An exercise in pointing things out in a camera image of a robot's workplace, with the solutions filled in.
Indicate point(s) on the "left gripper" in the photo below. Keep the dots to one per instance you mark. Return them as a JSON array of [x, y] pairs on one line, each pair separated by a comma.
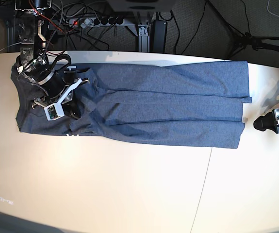
[[268, 122]]

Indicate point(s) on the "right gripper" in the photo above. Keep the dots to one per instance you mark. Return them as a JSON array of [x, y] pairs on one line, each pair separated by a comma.
[[71, 110]]

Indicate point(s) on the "blue grey T-shirt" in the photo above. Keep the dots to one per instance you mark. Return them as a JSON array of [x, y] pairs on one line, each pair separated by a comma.
[[199, 105]]

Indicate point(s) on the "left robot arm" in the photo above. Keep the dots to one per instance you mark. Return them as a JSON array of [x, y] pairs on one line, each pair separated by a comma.
[[269, 121]]

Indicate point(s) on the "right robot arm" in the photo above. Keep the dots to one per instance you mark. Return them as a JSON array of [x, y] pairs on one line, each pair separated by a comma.
[[36, 32]]

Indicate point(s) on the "white power strip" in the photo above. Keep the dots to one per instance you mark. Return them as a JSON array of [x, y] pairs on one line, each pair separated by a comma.
[[94, 22]]

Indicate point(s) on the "aluminium table leg profile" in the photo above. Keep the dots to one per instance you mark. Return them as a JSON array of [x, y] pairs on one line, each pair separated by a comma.
[[143, 38]]

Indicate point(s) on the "black power adapter brick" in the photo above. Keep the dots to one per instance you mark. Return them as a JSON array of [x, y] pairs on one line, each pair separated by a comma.
[[158, 36]]

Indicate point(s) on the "small white label sticker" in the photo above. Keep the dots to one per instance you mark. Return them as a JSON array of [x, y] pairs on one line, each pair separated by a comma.
[[10, 202]]

